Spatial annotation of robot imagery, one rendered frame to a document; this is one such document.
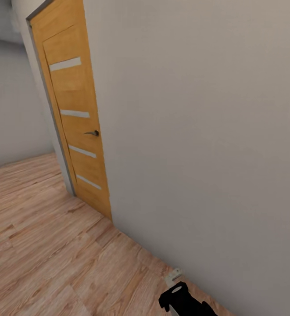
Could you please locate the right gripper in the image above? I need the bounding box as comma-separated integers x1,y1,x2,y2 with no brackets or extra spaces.
158,281,186,312

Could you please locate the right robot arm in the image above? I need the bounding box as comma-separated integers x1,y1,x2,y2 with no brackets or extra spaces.
158,268,218,316

